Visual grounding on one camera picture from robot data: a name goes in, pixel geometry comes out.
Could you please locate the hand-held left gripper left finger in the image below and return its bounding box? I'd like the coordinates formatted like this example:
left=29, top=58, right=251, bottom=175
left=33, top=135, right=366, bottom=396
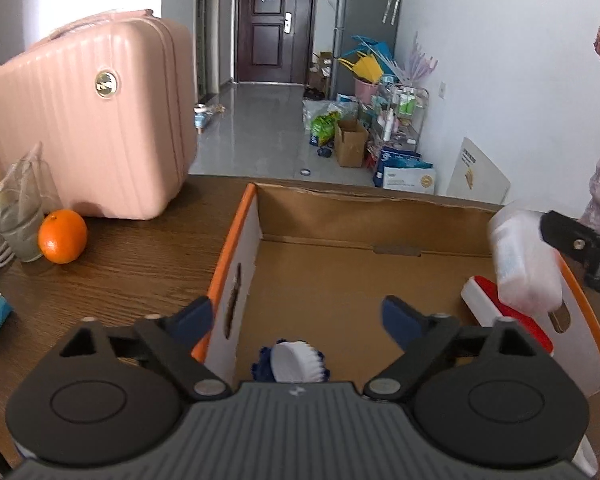
left=59, top=296, right=233, bottom=402

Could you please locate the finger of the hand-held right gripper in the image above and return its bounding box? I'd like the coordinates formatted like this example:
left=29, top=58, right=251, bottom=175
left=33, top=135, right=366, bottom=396
left=539, top=211, right=600, bottom=305

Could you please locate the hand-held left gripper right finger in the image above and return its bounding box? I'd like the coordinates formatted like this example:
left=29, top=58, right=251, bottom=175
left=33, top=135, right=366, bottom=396
left=363, top=296, right=554, bottom=402

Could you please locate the large white plastic bottle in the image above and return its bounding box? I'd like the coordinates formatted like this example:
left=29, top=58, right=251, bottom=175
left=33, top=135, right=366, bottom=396
left=487, top=200, right=563, bottom=313

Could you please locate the red cardboard box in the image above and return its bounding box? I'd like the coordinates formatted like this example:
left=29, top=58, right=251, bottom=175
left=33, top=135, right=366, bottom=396
left=190, top=182, right=600, bottom=401

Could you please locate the blue ridged cap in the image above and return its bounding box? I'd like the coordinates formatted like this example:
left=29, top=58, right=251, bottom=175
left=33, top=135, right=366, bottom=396
left=252, top=345, right=331, bottom=383

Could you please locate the red and white lint brush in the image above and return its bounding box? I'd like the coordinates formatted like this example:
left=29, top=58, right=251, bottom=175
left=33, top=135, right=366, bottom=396
left=460, top=275, right=555, bottom=356

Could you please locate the white round container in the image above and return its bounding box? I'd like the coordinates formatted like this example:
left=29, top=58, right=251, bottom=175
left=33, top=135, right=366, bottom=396
left=271, top=341, right=326, bottom=383

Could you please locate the white printed board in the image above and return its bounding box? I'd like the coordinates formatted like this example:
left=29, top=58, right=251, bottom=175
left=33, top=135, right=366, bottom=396
left=446, top=136, right=511, bottom=206

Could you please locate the blue and white package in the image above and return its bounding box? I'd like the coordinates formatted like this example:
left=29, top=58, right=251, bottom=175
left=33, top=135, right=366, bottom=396
left=372, top=147, right=437, bottom=195

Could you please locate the orange fruit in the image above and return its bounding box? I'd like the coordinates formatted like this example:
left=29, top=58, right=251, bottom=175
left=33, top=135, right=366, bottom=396
left=38, top=209, right=88, bottom=265

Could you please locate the small brown cardboard box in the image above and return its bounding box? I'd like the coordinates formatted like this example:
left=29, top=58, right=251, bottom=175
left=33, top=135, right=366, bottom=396
left=334, top=119, right=370, bottom=168

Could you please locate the pink hard-shell suitcase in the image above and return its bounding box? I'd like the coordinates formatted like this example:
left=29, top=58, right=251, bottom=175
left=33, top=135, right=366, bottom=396
left=0, top=9, right=199, bottom=221

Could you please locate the clear glass cup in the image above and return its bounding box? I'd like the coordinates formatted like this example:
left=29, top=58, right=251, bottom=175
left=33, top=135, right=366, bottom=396
left=0, top=141, right=48, bottom=263

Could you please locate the green plastic bag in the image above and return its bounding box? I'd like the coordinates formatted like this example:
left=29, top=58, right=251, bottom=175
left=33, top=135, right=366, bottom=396
left=310, top=112, right=342, bottom=146

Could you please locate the pink bucket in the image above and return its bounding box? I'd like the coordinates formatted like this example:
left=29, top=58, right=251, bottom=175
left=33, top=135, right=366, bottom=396
left=354, top=77, right=381, bottom=106

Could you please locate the open brown carton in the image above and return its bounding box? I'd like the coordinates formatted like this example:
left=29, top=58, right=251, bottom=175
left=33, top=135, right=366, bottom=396
left=310, top=51, right=333, bottom=96

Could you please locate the dark brown door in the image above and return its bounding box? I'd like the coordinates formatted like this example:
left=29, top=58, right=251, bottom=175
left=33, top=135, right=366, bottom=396
left=234, top=0, right=315, bottom=85

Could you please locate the grey refrigerator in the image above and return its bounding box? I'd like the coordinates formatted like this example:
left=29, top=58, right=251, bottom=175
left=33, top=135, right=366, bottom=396
left=330, top=0, right=403, bottom=88

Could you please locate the wire rack with bottles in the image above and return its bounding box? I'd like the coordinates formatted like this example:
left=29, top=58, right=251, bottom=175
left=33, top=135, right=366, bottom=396
left=365, top=85, right=429, bottom=153

